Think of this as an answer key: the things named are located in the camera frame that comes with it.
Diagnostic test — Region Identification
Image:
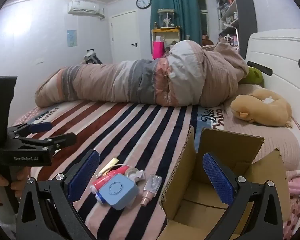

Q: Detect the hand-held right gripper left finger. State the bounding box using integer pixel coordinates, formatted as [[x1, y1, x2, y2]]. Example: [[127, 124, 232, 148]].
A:
[[16, 149, 100, 240]]

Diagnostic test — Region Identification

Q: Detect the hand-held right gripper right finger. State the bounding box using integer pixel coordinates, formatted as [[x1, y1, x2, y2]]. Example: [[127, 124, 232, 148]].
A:
[[202, 152, 283, 240]]

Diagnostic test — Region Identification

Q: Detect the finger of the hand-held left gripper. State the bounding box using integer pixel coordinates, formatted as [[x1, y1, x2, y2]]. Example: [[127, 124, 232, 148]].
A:
[[7, 122, 52, 137], [15, 133, 77, 153]]

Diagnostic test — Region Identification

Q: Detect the red tube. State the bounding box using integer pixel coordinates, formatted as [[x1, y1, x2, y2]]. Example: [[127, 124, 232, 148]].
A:
[[91, 165, 130, 204]]

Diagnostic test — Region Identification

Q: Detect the beige cosmetic tube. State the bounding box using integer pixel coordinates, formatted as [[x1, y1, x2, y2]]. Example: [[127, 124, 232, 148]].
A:
[[96, 157, 119, 179]]

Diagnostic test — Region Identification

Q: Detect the brown cardboard box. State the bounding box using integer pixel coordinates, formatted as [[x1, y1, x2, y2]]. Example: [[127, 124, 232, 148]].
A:
[[159, 126, 292, 240]]

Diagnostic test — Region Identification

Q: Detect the blue square device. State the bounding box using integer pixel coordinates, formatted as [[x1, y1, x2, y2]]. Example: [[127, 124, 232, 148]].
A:
[[99, 174, 140, 210]]

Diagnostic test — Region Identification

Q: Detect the white small jar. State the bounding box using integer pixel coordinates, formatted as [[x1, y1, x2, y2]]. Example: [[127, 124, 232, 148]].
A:
[[125, 167, 146, 183]]

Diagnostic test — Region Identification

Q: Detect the clear pink spray bottle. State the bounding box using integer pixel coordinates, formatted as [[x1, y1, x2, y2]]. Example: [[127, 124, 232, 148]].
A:
[[140, 174, 163, 207]]

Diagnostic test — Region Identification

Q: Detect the striped blanket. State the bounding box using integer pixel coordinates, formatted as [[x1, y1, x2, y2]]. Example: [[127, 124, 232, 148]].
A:
[[11, 100, 225, 240]]

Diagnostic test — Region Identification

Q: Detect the beige ribbed pillow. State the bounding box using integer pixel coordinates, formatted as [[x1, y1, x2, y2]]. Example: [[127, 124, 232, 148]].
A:
[[222, 84, 300, 173]]

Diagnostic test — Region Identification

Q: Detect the pink soft toy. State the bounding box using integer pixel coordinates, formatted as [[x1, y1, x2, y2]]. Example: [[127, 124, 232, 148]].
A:
[[289, 176, 300, 201]]

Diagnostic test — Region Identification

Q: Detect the tan plush toy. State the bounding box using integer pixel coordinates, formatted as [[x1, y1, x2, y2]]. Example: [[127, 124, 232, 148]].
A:
[[230, 89, 293, 128]]

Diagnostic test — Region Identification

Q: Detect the grey folded stroller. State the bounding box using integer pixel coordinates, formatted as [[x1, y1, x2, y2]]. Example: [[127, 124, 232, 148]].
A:
[[84, 49, 102, 65]]

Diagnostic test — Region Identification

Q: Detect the rolled striped duvet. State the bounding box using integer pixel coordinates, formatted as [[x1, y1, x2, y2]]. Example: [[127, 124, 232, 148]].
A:
[[34, 40, 249, 108]]

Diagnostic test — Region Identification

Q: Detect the green plush toy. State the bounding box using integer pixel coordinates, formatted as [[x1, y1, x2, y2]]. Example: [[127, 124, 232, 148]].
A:
[[237, 67, 264, 88]]

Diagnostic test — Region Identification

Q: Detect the white door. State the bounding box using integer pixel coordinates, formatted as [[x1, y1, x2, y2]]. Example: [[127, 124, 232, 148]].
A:
[[111, 10, 138, 64]]

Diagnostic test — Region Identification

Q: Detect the white air conditioner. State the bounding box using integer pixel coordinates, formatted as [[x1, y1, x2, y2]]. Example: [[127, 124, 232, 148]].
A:
[[67, 0, 100, 15]]

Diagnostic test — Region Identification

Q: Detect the pink bag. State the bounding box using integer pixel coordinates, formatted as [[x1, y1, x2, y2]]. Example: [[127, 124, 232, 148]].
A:
[[152, 41, 164, 60]]

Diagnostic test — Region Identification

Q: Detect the white headboard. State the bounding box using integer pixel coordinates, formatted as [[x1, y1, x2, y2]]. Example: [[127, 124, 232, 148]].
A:
[[245, 29, 300, 140]]

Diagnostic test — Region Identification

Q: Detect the yellow side table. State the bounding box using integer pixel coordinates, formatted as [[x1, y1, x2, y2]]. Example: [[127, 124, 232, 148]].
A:
[[151, 28, 181, 60]]

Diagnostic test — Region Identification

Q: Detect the glass display case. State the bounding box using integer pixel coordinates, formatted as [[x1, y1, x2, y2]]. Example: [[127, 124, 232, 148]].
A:
[[157, 9, 177, 29]]

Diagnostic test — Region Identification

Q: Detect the teal curtain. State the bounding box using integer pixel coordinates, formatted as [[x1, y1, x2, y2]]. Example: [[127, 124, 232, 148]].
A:
[[151, 0, 200, 43]]

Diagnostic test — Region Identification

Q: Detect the tall dark bookshelf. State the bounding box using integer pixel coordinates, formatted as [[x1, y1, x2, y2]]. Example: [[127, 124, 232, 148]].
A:
[[216, 0, 257, 58]]

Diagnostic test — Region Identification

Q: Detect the blue wall poster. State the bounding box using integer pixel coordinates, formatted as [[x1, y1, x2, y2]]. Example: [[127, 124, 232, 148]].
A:
[[67, 29, 77, 47]]

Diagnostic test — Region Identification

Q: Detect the round wall clock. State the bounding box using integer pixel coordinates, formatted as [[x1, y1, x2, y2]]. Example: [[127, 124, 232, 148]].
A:
[[136, 0, 152, 10]]

